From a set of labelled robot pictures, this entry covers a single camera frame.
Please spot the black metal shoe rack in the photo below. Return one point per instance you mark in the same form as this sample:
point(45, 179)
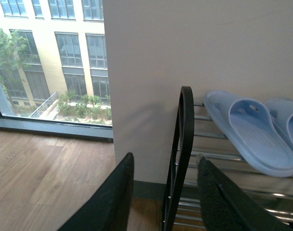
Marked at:
point(195, 134)

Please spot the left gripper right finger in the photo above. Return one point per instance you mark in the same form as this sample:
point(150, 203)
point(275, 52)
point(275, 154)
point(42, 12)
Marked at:
point(226, 207)

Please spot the light blue slipper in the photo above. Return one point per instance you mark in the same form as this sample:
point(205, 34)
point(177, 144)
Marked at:
point(281, 111)
point(246, 122)

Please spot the window with dark frame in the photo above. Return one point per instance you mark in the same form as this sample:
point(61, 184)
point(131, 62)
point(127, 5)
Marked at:
point(53, 69)

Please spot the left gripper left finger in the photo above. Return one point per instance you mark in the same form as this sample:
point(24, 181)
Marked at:
point(108, 209)

